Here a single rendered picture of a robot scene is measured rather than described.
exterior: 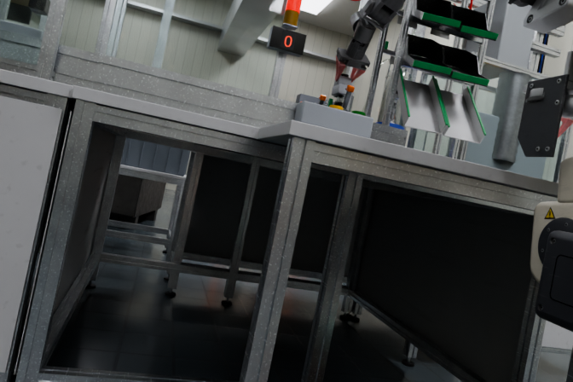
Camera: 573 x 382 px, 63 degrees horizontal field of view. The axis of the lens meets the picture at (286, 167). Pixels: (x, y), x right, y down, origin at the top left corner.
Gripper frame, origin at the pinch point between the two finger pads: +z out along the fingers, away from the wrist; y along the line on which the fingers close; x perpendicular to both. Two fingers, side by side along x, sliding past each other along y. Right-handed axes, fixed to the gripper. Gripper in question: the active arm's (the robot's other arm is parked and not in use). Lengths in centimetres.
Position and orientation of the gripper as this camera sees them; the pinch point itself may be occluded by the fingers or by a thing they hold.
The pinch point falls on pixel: (343, 79)
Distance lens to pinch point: 159.2
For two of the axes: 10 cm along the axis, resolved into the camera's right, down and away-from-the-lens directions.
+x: 1.0, 6.3, -7.7
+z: -3.1, 7.5, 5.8
